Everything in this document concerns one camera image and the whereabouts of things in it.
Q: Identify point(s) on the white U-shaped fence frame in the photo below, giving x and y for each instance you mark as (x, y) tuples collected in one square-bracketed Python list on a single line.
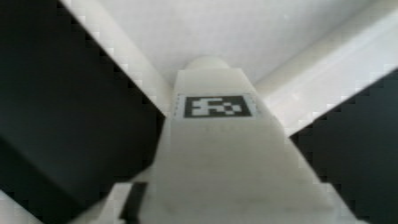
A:
[(327, 75)]

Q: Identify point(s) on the white desk leg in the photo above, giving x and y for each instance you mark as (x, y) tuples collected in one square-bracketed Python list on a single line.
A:
[(229, 177)]

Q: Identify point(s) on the white desk top panel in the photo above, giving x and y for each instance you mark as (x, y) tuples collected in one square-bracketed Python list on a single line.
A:
[(158, 32)]

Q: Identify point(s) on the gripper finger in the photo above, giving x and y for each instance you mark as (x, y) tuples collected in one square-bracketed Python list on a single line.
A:
[(133, 202)]

